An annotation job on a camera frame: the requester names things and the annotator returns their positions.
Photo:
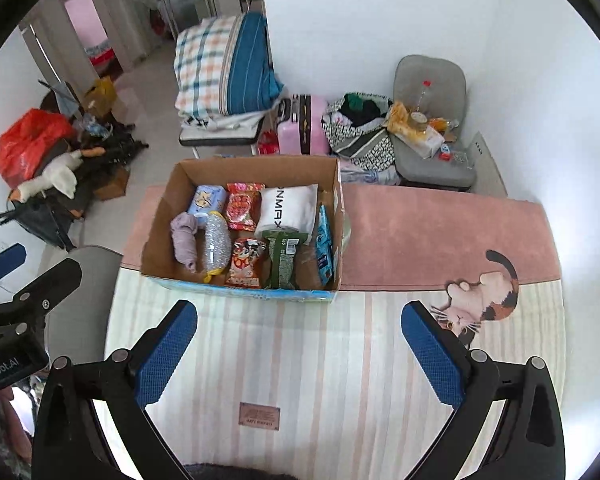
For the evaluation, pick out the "white goose plush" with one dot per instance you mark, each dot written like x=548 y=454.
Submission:
x=60 y=175

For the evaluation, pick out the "pink suitcase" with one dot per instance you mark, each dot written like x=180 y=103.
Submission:
x=290 y=135

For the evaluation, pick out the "green packet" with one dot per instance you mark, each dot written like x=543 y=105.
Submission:
x=285 y=260

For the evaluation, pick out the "striped cat print table mat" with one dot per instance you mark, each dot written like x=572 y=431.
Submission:
x=380 y=240

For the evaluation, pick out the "black folded stroller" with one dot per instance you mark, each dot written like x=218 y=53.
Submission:
x=35 y=220

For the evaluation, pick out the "red plastic bag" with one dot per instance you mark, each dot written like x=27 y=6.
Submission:
x=267 y=144

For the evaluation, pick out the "white leaning board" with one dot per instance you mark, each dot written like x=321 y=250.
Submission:
x=487 y=165

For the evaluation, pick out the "blue tissue pack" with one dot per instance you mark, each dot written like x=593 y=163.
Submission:
x=207 y=200

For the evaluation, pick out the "grey socks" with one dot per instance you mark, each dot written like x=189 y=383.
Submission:
x=185 y=242

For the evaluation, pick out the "slender blue packet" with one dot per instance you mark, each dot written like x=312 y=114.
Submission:
x=325 y=242

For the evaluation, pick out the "red snack packet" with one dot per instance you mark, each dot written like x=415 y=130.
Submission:
x=242 y=207

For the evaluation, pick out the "person's dark fleece clothing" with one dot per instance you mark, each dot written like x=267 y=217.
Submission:
x=230 y=474

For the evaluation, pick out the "clear bottle with red cap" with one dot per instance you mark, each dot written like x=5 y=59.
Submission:
x=422 y=100

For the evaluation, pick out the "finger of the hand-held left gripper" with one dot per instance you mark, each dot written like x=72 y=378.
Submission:
x=55 y=277
x=2 y=264

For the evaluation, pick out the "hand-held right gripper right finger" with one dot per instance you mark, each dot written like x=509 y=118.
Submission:
x=432 y=355

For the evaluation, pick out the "black tripod bundle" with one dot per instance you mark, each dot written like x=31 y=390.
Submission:
x=115 y=150

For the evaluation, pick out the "white pillow packet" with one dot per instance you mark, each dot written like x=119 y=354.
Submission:
x=285 y=207

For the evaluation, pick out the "black white patterned bag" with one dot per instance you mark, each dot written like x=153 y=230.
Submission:
x=365 y=150

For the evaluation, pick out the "orange plastic bag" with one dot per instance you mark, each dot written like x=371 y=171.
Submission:
x=25 y=145

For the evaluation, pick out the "white tissue pack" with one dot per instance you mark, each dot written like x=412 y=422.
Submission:
x=425 y=142

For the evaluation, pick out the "grey padded chair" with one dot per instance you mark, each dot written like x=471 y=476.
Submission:
x=430 y=77

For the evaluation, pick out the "yellow plastic bag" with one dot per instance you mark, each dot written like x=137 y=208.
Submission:
x=397 y=120

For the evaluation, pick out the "yellow cardboard box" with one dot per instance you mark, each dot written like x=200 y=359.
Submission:
x=100 y=97

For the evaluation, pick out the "white folding table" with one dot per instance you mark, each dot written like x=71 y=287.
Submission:
x=215 y=135

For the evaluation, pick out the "plaid and blue folded quilt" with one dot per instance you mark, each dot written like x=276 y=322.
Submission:
x=205 y=60

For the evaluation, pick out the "clear plastic bag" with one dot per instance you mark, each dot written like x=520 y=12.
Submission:
x=367 y=176

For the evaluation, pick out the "silver scouring pad packet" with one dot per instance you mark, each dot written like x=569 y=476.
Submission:
x=215 y=242

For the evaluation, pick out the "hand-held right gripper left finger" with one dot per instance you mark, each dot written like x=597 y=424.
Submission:
x=167 y=355

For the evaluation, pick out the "cartoon print snack packet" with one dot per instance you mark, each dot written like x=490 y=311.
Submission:
x=245 y=262

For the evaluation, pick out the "small brown cardboard box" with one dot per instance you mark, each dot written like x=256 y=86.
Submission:
x=112 y=185

